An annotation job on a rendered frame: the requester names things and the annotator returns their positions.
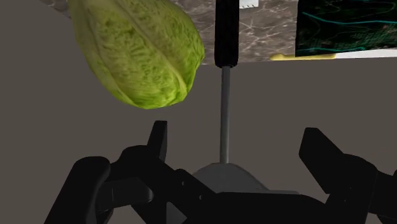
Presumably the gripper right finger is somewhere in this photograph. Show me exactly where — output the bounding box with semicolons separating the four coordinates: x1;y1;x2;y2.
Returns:
298;127;397;224

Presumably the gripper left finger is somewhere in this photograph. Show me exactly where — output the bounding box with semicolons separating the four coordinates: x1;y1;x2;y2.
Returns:
44;120;218;224

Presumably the green lettuce head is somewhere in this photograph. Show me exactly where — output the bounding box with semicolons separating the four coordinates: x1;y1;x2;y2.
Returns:
67;0;205;110

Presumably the yellow elongated object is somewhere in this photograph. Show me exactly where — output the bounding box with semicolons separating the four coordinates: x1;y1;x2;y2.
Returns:
268;53;338;62

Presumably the white ridged object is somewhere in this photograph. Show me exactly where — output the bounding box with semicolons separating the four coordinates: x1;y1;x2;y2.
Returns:
239;0;260;10

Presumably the black-handled grey spatula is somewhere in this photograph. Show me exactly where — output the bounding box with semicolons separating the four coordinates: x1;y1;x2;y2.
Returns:
192;0;300;195

